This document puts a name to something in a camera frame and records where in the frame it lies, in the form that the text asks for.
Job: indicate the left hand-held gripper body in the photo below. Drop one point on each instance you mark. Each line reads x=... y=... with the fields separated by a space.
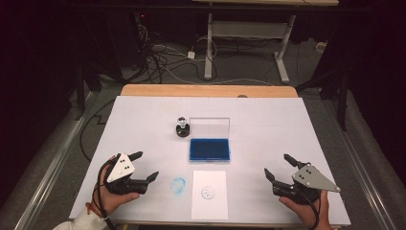
x=123 y=171

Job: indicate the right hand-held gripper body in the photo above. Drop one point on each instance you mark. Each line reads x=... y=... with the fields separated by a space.
x=308 y=179

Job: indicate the black round stamp cap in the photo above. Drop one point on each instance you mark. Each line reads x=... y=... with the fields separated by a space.
x=183 y=131

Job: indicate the clear round stamp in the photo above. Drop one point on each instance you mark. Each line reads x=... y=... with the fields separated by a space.
x=182 y=121

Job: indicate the blue ink pad clear case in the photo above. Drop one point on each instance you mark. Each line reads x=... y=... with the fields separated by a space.
x=209 y=150

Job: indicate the person's left hand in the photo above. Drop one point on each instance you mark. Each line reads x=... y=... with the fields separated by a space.
x=115 y=201

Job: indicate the person's right hand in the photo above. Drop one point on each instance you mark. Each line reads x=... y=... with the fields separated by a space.
x=308 y=214

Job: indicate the large white board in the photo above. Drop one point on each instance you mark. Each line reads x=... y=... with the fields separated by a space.
x=271 y=127

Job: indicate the white paper sheet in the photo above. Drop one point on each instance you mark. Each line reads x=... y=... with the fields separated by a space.
x=217 y=207

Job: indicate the wooden table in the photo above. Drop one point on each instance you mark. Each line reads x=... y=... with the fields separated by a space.
x=207 y=90

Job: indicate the white power adapter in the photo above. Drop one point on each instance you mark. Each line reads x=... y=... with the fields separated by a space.
x=191 y=55

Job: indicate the white power strip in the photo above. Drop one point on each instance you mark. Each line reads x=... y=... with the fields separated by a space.
x=320 y=47

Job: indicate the white-framed desk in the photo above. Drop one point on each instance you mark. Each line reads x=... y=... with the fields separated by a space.
x=245 y=29

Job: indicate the aluminium floor rail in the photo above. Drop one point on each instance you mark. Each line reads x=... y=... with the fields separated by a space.
x=54 y=163
x=360 y=172

